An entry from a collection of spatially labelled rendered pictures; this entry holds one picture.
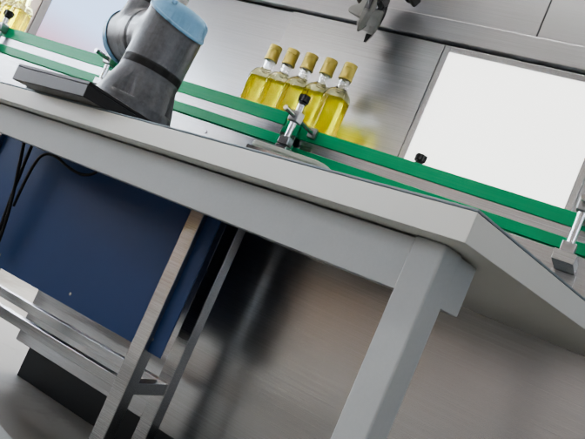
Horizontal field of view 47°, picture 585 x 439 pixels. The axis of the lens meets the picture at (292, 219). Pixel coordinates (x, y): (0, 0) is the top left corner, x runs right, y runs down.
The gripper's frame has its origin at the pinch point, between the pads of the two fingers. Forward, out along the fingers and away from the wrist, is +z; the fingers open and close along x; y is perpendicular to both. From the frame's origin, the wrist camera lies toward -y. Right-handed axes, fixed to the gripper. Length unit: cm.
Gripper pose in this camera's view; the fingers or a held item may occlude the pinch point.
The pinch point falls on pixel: (366, 32)
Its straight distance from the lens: 175.5
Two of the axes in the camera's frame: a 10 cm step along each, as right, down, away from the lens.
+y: -8.4, -3.3, 4.4
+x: -3.8, -2.5, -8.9
